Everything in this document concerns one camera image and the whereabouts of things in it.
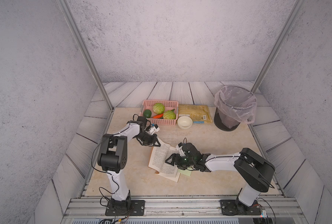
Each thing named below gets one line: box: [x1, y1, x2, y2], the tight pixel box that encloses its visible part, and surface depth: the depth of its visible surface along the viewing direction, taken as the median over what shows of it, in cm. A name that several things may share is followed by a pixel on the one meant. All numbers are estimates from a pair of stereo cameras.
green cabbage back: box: [152, 102, 165, 115], surface depth 113 cm
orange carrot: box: [152, 112, 164, 119], surface depth 113 cm
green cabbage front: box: [162, 108, 177, 120], surface depth 109 cm
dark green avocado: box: [143, 109, 152, 119], surface depth 115 cm
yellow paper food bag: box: [178, 104, 213, 124], surface depth 117 cm
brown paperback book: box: [147, 137, 181, 183], surface depth 86 cm
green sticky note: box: [177, 168, 193, 177], surface depth 86 cm
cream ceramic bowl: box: [177, 115, 194, 130], surface depth 109 cm
